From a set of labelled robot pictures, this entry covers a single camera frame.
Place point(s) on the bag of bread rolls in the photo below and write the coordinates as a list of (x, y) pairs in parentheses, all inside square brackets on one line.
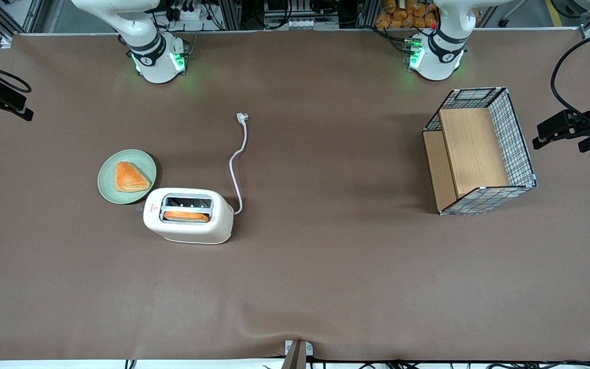
[(407, 14)]

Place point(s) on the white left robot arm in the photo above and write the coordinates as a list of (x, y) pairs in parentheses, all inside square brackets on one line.
[(436, 61)]

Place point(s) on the white two-slot toaster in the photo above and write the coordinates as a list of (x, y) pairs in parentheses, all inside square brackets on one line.
[(192, 230)]

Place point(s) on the wooden stepped shelf insert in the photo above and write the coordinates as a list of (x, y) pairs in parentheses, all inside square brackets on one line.
[(474, 148)]

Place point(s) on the orange triangular pastry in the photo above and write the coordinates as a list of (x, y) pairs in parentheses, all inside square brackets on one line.
[(130, 178)]

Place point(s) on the pale green round plate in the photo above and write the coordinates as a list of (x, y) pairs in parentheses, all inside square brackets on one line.
[(108, 182)]

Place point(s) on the orange toast slice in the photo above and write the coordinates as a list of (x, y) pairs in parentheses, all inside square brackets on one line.
[(186, 216)]

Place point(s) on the brown table mat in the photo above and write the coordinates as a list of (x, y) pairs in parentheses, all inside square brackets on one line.
[(325, 266)]

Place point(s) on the white power strip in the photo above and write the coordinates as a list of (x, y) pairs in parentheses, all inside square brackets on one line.
[(192, 13)]

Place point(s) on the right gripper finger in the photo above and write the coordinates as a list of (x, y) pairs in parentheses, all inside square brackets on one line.
[(5, 97)]

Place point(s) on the grey metal table bracket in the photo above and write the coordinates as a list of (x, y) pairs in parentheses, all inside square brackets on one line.
[(298, 353)]

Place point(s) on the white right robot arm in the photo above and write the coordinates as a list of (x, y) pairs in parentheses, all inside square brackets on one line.
[(154, 64)]

